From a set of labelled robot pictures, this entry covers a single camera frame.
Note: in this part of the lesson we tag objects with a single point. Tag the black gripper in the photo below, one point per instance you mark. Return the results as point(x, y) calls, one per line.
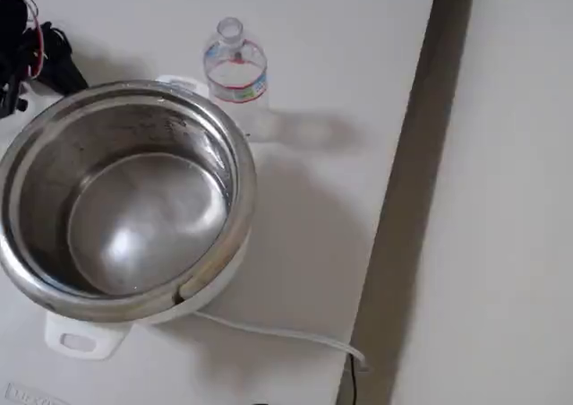
point(63, 66)

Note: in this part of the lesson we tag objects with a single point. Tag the white rice cooker body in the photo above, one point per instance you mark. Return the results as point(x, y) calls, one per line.
point(80, 329)

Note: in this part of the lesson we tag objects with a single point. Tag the clear plastic water bottle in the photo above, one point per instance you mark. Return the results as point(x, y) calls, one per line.
point(237, 80)

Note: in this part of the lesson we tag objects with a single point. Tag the steel inner cooking pot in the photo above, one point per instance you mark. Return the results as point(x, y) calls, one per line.
point(143, 226)

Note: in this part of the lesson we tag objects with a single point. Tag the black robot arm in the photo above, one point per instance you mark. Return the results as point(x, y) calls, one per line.
point(11, 64)

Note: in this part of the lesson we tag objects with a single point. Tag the grey printed table sticker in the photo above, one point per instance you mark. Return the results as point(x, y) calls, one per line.
point(27, 393)

